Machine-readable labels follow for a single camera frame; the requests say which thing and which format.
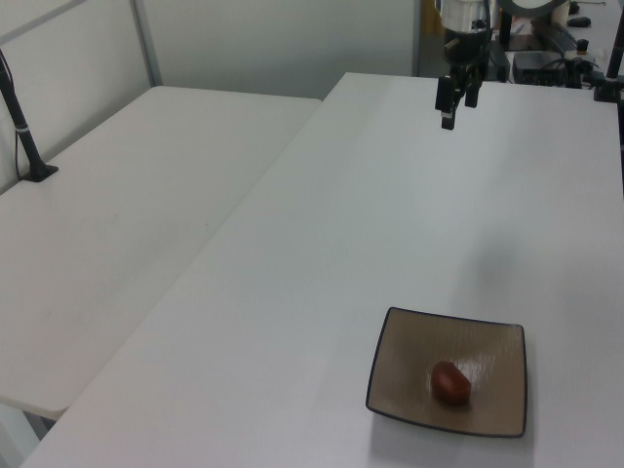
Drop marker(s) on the grey metal partition post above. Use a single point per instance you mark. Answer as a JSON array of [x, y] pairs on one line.
[[146, 44]]

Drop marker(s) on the black computer mouse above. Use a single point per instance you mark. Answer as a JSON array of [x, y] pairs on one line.
[[579, 21]]

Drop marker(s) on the small round red-brown food item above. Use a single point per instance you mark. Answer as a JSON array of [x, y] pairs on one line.
[[451, 385]]

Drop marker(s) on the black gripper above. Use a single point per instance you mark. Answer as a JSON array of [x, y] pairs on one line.
[[465, 46]]

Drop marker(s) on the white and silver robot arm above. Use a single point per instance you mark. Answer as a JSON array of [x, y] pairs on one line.
[[463, 12]]

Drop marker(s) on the white side table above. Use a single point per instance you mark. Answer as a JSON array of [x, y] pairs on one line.
[[112, 219]]

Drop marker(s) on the black pole with flat base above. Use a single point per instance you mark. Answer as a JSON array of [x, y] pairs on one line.
[[22, 131]]

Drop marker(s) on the black clamp stand with pole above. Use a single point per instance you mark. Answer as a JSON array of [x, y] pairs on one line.
[[609, 73]]

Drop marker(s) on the square brown ceramic plate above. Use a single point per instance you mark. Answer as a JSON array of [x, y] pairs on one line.
[[404, 370]]

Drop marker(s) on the black electronics box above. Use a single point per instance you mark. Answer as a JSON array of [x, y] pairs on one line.
[[538, 66]]

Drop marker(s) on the round black-rimmed lamp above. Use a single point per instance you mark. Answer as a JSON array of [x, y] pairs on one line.
[[536, 7]]

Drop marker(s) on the brown cardboard box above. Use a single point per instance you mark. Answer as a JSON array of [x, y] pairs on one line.
[[431, 23]]

